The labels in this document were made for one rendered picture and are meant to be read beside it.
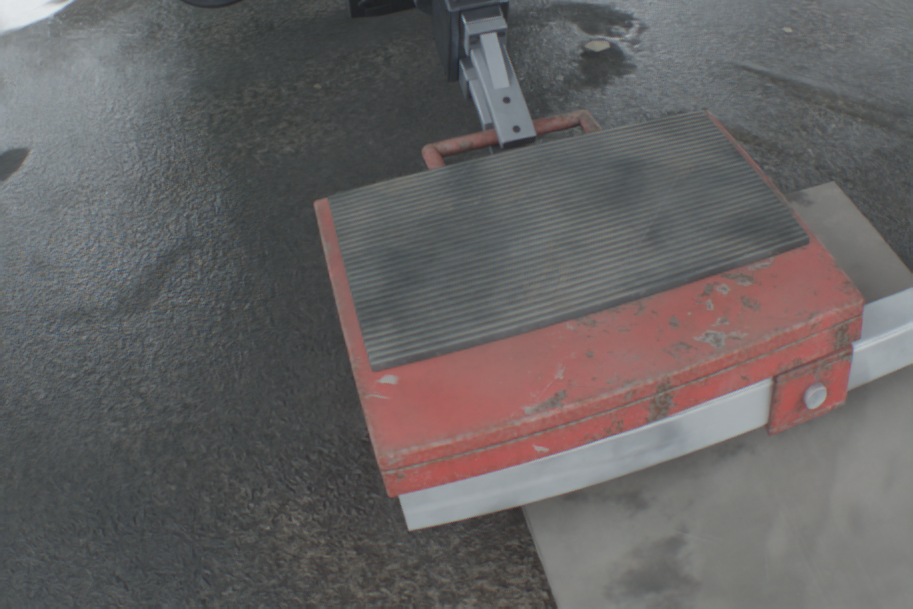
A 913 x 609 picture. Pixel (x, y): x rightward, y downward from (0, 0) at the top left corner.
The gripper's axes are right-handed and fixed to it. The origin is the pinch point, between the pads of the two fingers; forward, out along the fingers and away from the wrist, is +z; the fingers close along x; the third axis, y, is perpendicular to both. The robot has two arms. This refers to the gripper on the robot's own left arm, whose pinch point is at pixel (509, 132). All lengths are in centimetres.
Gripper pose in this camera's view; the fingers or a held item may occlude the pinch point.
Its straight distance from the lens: 85.3
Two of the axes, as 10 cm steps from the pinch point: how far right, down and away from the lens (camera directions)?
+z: 2.6, 9.2, -3.0
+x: 0.0, 3.1, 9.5
